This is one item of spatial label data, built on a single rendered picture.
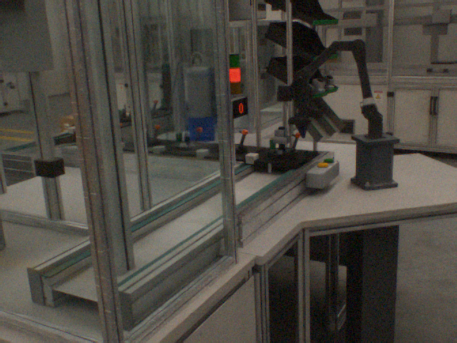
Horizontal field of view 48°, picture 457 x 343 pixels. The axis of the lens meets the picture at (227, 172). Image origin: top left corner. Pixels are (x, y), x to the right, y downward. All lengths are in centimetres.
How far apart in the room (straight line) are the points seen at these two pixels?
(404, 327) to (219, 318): 161
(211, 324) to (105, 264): 45
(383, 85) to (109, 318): 541
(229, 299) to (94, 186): 62
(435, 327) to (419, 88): 364
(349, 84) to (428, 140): 110
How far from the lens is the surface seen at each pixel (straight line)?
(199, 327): 135
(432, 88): 608
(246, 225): 161
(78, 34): 95
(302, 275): 194
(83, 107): 95
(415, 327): 291
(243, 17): 345
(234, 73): 206
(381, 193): 212
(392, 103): 620
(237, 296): 150
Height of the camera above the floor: 152
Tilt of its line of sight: 16 degrees down
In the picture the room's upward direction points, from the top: 3 degrees counter-clockwise
